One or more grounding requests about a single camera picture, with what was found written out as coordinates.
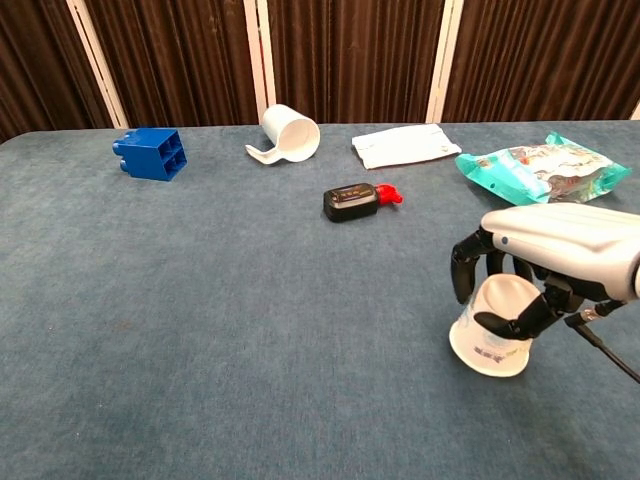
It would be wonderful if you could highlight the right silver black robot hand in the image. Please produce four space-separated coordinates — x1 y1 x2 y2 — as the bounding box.
450 202 640 342

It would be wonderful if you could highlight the white printed paper cup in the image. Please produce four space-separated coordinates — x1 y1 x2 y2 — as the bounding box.
448 273 532 379

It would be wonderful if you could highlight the teal snack bag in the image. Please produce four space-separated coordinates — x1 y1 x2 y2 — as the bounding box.
454 130 633 207

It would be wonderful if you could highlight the brown pleated curtain panel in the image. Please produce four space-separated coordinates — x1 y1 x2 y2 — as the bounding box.
441 0 640 124
83 0 260 128
267 0 446 125
0 0 114 144

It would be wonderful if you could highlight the white folded cloth packet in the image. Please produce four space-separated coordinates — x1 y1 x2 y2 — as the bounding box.
350 123 463 171

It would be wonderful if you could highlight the black bottle with red cap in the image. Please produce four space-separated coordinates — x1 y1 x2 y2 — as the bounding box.
322 182 404 224

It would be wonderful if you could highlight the white plastic mug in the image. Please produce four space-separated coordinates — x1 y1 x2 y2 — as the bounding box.
244 103 322 167

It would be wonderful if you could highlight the blue plastic building block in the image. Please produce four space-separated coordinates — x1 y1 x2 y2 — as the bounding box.
111 127 189 184

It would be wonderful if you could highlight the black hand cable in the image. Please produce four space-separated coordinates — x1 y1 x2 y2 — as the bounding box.
565 308 640 385

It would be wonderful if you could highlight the white partition frame post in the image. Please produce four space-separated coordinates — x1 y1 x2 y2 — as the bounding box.
242 0 278 124
425 0 465 124
65 0 130 130

